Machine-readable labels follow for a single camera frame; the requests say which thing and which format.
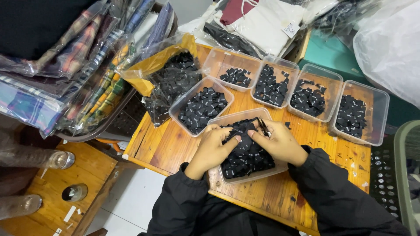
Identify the person's left hand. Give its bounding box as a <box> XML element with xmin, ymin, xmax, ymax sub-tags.
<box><xmin>184</xmin><ymin>123</ymin><xmax>242</xmax><ymax>180</ymax></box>

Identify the person's right hand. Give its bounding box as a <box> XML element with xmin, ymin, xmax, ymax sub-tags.
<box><xmin>247</xmin><ymin>118</ymin><xmax>310</xmax><ymax>168</ymax></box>

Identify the black woven label strip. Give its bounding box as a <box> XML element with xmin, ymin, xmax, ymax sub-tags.
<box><xmin>239</xmin><ymin>129</ymin><xmax>255</xmax><ymax>148</ymax></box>

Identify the clear plastic container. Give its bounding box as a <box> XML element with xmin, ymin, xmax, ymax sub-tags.
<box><xmin>329</xmin><ymin>80</ymin><xmax>390</xmax><ymax>147</ymax></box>
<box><xmin>168</xmin><ymin>76</ymin><xmax>235</xmax><ymax>138</ymax></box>
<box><xmin>287</xmin><ymin>63</ymin><xmax>344</xmax><ymax>123</ymax></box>
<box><xmin>250</xmin><ymin>55</ymin><xmax>300</xmax><ymax>109</ymax></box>
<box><xmin>208</xmin><ymin>108</ymin><xmax>289</xmax><ymax>185</ymax></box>
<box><xmin>201</xmin><ymin>47</ymin><xmax>262</xmax><ymax>92</ymax></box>

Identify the pile of black labels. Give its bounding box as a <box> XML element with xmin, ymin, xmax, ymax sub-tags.
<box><xmin>335</xmin><ymin>95</ymin><xmax>368</xmax><ymax>139</ymax></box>
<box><xmin>220</xmin><ymin>117</ymin><xmax>276</xmax><ymax>180</ymax></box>
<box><xmin>253</xmin><ymin>64</ymin><xmax>291</xmax><ymax>108</ymax></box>
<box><xmin>178</xmin><ymin>87</ymin><xmax>229</xmax><ymax>135</ymax></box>
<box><xmin>219</xmin><ymin>67</ymin><xmax>252</xmax><ymax>88</ymax></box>
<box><xmin>290</xmin><ymin>79</ymin><xmax>327</xmax><ymax>118</ymax></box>

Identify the person's black jacket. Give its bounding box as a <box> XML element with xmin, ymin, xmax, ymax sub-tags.
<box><xmin>137</xmin><ymin>193</ymin><xmax>324</xmax><ymax>236</ymax></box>

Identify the plastic bag of black labels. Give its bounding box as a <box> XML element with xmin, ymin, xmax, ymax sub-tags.
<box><xmin>121</xmin><ymin>32</ymin><xmax>203</xmax><ymax>128</ymax></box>

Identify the brown plastic basket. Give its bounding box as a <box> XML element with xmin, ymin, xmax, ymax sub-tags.
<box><xmin>54</xmin><ymin>3</ymin><xmax>180</xmax><ymax>143</ymax></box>

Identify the teal box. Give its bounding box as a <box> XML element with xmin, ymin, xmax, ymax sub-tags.
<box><xmin>297</xmin><ymin>29</ymin><xmax>420</xmax><ymax>128</ymax></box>

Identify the black perforated plastic crate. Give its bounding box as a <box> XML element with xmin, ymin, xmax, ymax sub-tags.
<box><xmin>370</xmin><ymin>134</ymin><xmax>403</xmax><ymax>224</ymax></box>

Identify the low wooden bench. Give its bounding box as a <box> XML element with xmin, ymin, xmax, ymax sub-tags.
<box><xmin>0</xmin><ymin>140</ymin><xmax>126</xmax><ymax>236</ymax></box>

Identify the white paper tag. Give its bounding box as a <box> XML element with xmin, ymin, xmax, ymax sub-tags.
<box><xmin>281</xmin><ymin>21</ymin><xmax>301</xmax><ymax>39</ymax></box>

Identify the pile of bagged folded garments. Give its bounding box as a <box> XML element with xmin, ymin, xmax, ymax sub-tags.
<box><xmin>178</xmin><ymin>0</ymin><xmax>353</xmax><ymax>60</ymax></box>

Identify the green plastic basket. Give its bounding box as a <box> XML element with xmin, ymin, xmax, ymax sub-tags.
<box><xmin>393</xmin><ymin>120</ymin><xmax>420</xmax><ymax>236</ymax></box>

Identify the clear plastic bottle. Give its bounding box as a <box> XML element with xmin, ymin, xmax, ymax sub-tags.
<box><xmin>61</xmin><ymin>183</ymin><xmax>89</xmax><ymax>202</ymax></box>
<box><xmin>0</xmin><ymin>194</ymin><xmax>43</xmax><ymax>221</ymax></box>
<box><xmin>0</xmin><ymin>129</ymin><xmax>75</xmax><ymax>170</ymax></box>

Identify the stack of bagged plaid garments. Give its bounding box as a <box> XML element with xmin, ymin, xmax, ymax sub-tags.
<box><xmin>0</xmin><ymin>0</ymin><xmax>175</xmax><ymax>138</ymax></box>

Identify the large white plastic bag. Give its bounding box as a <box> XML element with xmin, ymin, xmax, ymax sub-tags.
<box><xmin>352</xmin><ymin>0</ymin><xmax>420</xmax><ymax>109</ymax></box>

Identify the white paper strip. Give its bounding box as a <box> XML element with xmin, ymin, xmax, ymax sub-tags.
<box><xmin>63</xmin><ymin>205</ymin><xmax>77</xmax><ymax>224</ymax></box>

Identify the black folded garment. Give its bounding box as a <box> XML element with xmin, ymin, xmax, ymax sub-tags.
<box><xmin>0</xmin><ymin>0</ymin><xmax>96</xmax><ymax>61</ymax></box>

